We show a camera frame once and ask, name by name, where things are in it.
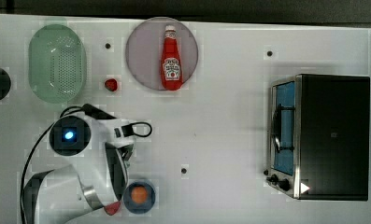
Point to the orange fruit in bowl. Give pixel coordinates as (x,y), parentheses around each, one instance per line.
(139,194)

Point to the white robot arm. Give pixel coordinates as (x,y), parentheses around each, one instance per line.
(96,147)

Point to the black toaster oven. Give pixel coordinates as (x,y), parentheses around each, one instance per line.
(319,137)

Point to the red strawberry near bowl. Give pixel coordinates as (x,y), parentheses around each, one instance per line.
(113,208)

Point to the red ketchup bottle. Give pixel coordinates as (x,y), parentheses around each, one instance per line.
(170,68)

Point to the blue bowl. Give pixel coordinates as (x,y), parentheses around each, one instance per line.
(139,208)

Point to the green perforated colander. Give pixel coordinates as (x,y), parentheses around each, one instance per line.
(57,64)

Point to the lilac round plate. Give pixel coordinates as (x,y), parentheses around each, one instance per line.
(145,46)

